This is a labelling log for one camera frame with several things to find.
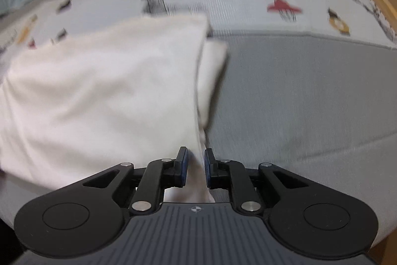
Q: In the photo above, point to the white garment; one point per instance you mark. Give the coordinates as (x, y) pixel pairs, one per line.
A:
(134, 92)

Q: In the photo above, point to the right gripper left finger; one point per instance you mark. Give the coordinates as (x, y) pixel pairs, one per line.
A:
(159, 176)

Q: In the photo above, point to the grey patterned bed cover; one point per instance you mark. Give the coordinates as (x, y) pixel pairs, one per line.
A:
(309, 85)

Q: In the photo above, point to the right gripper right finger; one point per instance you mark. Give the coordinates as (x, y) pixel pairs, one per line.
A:
(231, 176)

